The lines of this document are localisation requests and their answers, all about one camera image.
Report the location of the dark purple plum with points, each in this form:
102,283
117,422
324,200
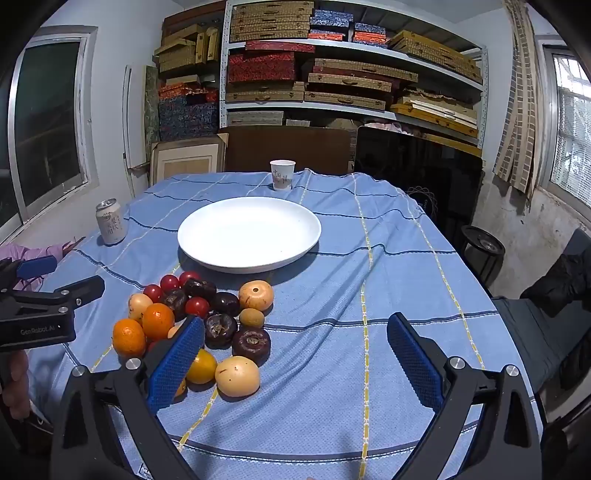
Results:
225,303
251,345
220,330
174,302
201,288

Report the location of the white paper cup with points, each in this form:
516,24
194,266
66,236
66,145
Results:
282,177

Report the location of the black panel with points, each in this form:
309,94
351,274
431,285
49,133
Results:
415,161

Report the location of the barred window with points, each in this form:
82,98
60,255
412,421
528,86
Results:
572,138

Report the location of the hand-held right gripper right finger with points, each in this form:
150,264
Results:
415,364

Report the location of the pink cloth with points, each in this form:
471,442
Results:
32,253

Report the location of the blue striped tablecloth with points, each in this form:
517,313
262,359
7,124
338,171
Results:
369,277

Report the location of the green patterned panel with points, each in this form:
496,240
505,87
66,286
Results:
151,106

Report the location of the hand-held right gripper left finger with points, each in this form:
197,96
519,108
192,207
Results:
178,364

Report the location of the stacked woven storage boxes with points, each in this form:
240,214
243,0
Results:
261,69

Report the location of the tan asian pear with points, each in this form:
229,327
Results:
138,305
172,331
237,376
256,294

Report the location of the white plate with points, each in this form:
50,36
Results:
249,230

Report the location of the black round stool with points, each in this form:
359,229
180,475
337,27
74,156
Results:
482,242

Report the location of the black cloth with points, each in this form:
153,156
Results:
558,281

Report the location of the hanging bamboo blind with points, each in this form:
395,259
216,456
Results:
519,115

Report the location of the dark grey chair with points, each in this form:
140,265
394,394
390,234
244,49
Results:
531,332

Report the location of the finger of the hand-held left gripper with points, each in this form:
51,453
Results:
39,266
78,290

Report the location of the pile of brocade boxes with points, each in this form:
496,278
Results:
184,115

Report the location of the small tan longan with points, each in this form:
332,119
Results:
251,318

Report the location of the framed picture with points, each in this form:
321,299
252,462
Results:
184,159

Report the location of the orange mandarin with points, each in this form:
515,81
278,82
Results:
129,338
158,321

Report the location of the brown wooden board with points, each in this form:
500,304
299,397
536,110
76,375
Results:
286,147

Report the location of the aluminium sliding window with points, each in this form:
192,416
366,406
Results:
46,120

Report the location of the person's left hand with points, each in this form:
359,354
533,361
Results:
16,392

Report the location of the white metal shelf rack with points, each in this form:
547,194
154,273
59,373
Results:
351,50

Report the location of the white drink can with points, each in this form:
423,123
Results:
111,226

